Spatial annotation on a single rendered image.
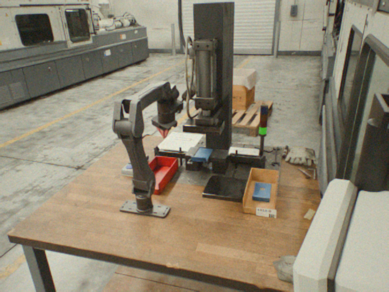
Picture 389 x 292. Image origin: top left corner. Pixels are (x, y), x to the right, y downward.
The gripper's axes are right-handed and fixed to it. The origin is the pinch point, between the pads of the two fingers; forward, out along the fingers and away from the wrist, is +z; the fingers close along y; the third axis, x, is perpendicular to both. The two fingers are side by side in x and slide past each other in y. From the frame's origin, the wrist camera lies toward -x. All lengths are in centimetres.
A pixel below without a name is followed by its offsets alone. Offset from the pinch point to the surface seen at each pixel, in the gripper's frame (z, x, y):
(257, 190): 12.5, -9.2, -44.7
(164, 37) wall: 365, -713, 653
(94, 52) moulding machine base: 249, -338, 533
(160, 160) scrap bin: 20.2, -2.0, 5.9
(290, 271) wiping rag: -2, 24, -72
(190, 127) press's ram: -1.0, -11.7, -5.3
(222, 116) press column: 7.5, -38.4, -6.5
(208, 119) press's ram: -7.0, -15.6, -12.7
